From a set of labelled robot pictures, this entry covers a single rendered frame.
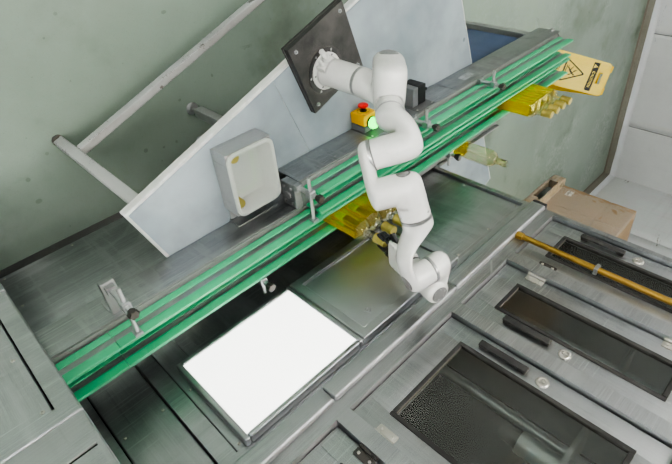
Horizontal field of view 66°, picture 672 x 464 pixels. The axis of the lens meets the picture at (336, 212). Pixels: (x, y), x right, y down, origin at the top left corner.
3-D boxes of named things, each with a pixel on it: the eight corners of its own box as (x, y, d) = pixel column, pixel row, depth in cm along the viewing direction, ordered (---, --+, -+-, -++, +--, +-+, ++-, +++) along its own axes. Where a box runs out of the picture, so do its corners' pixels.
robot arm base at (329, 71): (302, 67, 167) (336, 78, 158) (323, 36, 169) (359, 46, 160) (323, 96, 179) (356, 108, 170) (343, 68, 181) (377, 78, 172)
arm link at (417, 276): (419, 204, 143) (437, 267, 151) (380, 225, 139) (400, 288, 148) (437, 212, 135) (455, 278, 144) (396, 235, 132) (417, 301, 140)
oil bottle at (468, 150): (450, 153, 234) (502, 172, 218) (450, 143, 231) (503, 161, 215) (457, 147, 237) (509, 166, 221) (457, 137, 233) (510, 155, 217)
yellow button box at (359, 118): (350, 128, 200) (364, 133, 195) (349, 110, 195) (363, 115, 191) (363, 121, 203) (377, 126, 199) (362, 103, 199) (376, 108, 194)
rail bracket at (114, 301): (102, 307, 148) (139, 349, 134) (80, 263, 138) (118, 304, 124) (118, 298, 151) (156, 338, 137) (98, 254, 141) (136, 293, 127)
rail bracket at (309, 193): (296, 214, 176) (322, 229, 169) (290, 172, 166) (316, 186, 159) (303, 210, 178) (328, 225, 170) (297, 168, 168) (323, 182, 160)
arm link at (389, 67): (372, 128, 146) (374, 72, 137) (370, 97, 166) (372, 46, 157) (406, 129, 146) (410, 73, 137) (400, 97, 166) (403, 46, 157)
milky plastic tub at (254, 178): (225, 209, 170) (240, 219, 165) (209, 149, 157) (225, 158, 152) (266, 186, 179) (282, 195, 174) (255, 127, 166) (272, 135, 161)
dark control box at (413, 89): (397, 103, 214) (413, 108, 209) (396, 84, 209) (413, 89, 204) (409, 96, 218) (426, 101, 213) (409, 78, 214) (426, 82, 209)
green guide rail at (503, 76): (303, 188, 174) (320, 196, 169) (303, 185, 173) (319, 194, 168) (558, 38, 266) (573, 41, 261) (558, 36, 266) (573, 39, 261)
